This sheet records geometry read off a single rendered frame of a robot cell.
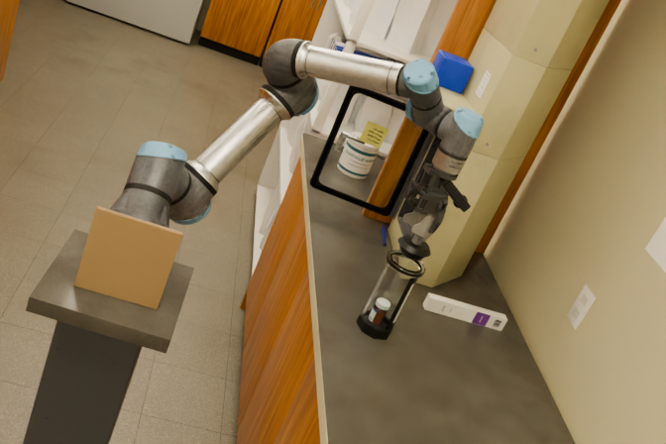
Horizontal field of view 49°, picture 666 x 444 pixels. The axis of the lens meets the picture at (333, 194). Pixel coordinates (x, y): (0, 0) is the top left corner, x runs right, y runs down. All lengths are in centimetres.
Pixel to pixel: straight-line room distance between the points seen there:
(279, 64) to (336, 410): 84
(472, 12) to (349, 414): 134
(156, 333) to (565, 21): 134
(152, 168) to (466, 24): 117
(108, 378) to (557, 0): 151
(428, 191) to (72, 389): 99
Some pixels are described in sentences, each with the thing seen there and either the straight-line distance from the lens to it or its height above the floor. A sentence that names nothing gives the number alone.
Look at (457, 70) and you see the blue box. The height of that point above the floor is 157.
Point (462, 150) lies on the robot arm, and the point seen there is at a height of 151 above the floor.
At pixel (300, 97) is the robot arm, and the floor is 142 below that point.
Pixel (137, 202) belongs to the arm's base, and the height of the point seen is 116.
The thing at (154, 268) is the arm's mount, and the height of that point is 105.
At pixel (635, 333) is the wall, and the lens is 204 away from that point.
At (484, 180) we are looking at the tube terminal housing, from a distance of 225.
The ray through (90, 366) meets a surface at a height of 75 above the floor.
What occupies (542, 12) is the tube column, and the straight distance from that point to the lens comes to 212.
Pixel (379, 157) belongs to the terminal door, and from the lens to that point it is 251.
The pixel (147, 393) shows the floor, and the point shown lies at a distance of 300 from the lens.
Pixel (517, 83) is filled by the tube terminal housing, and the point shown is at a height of 164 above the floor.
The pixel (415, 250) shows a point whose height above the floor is 122.
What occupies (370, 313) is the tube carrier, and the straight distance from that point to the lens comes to 199.
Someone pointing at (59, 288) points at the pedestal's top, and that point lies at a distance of 179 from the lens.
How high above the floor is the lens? 199
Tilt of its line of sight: 23 degrees down
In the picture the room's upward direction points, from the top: 23 degrees clockwise
